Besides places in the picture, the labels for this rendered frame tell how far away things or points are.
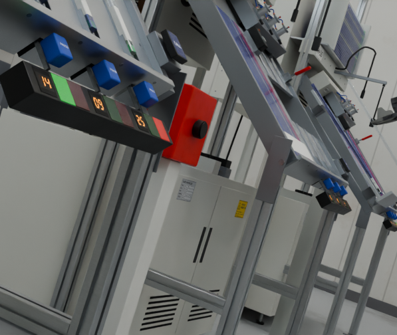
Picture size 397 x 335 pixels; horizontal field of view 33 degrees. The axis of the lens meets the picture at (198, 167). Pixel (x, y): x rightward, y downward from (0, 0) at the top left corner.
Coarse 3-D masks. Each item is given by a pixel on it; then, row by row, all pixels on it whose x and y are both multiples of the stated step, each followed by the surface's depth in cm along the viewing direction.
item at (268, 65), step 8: (216, 0) 206; (224, 0) 222; (224, 8) 212; (232, 16) 218; (264, 56) 233; (264, 64) 223; (272, 64) 243; (272, 72) 231; (272, 80) 225; (280, 80) 239; (280, 88) 235; (288, 88) 247
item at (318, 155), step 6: (300, 132) 213; (306, 132) 226; (306, 138) 219; (312, 138) 232; (306, 144) 212; (312, 144) 223; (318, 144) 236; (312, 150) 217; (318, 150) 230; (312, 156) 210; (318, 156) 221; (324, 156) 234; (318, 162) 210; (324, 162) 220; (330, 168) 230
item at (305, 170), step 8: (304, 160) 179; (288, 168) 180; (296, 168) 183; (304, 168) 187; (312, 168) 191; (320, 168) 196; (296, 176) 192; (304, 176) 196; (312, 176) 200; (320, 176) 205; (328, 176) 210; (336, 176) 218; (312, 184) 210; (320, 184) 215; (344, 184) 233; (328, 192) 233
